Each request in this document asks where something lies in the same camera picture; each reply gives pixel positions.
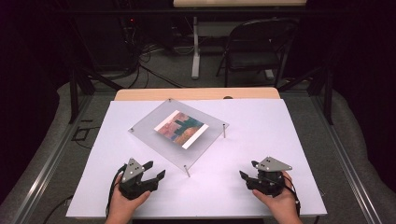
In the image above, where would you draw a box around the bundle of floor cables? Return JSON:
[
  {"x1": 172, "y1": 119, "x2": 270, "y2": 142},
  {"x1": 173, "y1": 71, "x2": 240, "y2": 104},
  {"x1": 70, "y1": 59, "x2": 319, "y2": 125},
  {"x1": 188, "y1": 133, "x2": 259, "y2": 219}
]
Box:
[{"x1": 117, "y1": 39, "x2": 185, "y2": 90}]

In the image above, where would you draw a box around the white board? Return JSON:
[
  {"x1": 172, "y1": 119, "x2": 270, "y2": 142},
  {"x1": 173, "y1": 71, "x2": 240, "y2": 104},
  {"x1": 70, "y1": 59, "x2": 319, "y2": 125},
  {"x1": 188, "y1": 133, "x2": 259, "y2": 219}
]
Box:
[{"x1": 65, "y1": 98, "x2": 328, "y2": 219}]

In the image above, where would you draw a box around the person's left hand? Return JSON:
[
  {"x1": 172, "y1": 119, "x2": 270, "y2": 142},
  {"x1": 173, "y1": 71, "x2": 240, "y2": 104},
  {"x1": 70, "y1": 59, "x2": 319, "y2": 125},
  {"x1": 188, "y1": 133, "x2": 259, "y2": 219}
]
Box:
[{"x1": 106, "y1": 175, "x2": 152, "y2": 224}]

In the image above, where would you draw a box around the light wooden table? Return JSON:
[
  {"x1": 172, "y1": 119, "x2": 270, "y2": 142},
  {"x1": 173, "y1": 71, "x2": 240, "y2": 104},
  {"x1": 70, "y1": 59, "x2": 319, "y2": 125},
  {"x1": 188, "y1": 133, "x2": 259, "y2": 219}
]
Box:
[{"x1": 113, "y1": 87, "x2": 281, "y2": 102}]

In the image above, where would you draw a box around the black metal stand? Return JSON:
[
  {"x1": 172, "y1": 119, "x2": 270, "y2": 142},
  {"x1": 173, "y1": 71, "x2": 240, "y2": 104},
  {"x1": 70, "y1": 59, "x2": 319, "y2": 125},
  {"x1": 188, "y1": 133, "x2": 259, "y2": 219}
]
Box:
[
  {"x1": 68, "y1": 65, "x2": 124, "y2": 125},
  {"x1": 277, "y1": 64, "x2": 334, "y2": 126}
]

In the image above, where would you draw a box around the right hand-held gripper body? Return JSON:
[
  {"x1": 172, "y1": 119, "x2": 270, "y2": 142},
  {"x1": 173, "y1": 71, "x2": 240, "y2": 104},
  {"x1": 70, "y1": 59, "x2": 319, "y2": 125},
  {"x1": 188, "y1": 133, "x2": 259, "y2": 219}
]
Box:
[{"x1": 246, "y1": 156, "x2": 293, "y2": 198}]

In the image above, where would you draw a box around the person's right hand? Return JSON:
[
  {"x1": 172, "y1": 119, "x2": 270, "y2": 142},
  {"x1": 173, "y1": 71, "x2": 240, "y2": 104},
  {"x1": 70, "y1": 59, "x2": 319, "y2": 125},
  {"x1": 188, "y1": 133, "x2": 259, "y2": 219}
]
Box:
[{"x1": 251, "y1": 171, "x2": 304, "y2": 224}]

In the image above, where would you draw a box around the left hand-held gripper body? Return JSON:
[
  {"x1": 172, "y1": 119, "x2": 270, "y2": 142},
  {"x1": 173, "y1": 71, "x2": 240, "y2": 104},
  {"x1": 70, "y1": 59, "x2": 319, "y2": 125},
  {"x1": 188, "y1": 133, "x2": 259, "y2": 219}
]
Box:
[{"x1": 118, "y1": 158, "x2": 160, "y2": 201}]

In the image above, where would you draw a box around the black folding chair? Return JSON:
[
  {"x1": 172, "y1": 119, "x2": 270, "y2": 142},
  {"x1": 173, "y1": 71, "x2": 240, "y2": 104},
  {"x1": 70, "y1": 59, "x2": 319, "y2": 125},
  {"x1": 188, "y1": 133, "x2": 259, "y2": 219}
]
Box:
[{"x1": 216, "y1": 17, "x2": 301, "y2": 89}]

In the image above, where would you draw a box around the black horizontal bar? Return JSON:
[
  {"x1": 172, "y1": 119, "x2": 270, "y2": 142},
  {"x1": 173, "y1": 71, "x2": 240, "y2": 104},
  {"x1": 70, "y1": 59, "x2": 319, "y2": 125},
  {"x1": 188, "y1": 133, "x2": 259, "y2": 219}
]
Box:
[{"x1": 55, "y1": 7, "x2": 344, "y2": 16}]

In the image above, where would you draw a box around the aluminium floor rail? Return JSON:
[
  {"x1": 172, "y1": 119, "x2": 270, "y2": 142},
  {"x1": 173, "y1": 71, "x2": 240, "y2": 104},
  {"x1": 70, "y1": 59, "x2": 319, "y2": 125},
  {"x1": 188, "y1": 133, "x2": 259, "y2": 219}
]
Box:
[
  {"x1": 310, "y1": 92, "x2": 385, "y2": 224},
  {"x1": 11, "y1": 92, "x2": 95, "y2": 224}
]

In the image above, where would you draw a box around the thin black floor cable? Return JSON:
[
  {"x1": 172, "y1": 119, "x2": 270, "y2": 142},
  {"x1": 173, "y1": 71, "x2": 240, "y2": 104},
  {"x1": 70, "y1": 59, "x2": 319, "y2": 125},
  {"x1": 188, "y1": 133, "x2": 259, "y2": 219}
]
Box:
[{"x1": 42, "y1": 194, "x2": 75, "y2": 224}]

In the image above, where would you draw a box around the dark equipment rack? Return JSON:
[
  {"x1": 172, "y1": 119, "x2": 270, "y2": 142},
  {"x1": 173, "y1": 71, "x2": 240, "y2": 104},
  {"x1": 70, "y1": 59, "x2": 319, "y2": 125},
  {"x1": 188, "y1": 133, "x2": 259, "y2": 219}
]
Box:
[{"x1": 114, "y1": 12, "x2": 142, "y2": 68}]

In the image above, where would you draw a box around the clear acrylic photo frame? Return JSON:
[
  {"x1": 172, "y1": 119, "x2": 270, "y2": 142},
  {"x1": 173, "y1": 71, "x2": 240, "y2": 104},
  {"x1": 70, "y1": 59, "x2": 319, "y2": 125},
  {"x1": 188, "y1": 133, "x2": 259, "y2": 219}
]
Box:
[{"x1": 127, "y1": 98, "x2": 231, "y2": 178}]

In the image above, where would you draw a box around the white-legged desk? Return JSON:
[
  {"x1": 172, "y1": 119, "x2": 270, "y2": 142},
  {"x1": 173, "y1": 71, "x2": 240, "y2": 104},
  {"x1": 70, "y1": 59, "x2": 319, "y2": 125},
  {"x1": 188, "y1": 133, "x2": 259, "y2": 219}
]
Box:
[{"x1": 172, "y1": 0, "x2": 308, "y2": 80}]

